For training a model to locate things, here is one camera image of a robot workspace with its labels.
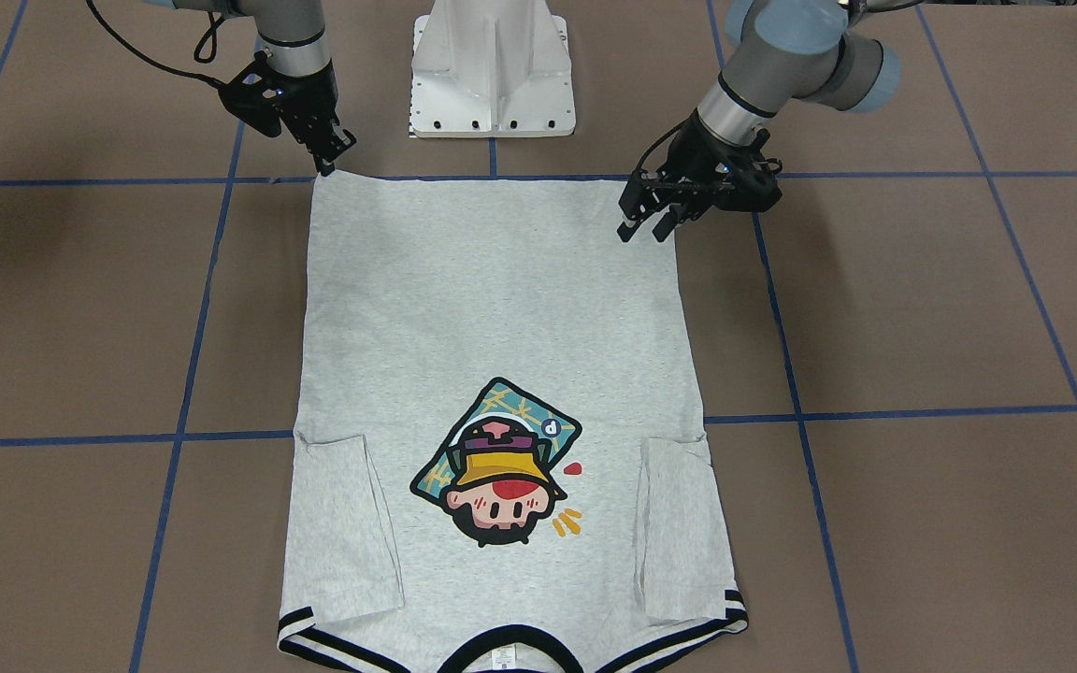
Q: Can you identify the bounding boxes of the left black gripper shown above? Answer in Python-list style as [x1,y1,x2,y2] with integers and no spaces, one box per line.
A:
[616,111,751,243]

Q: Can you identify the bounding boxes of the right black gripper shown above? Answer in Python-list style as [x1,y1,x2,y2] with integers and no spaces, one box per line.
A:
[266,64,356,178]

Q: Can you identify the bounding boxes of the grey cartoon print t-shirt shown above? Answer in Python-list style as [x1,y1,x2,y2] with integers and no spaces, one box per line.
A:
[277,172,749,672]

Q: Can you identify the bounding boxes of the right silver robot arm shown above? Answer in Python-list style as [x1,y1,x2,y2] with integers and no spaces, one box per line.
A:
[163,1,356,178]

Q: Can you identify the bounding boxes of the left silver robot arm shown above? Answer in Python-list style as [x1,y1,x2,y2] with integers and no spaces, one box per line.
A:
[617,1,901,242]

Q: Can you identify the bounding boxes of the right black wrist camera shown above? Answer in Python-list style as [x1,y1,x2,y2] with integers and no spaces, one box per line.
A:
[218,50,285,139]

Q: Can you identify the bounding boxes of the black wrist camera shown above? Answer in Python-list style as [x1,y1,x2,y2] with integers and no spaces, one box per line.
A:
[218,50,285,139]
[712,127,783,213]

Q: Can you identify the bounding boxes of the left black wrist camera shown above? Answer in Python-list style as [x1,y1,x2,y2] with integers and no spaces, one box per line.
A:
[712,127,783,213]

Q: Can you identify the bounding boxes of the white central pedestal column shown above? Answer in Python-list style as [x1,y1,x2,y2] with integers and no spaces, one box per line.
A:
[408,1,577,139]

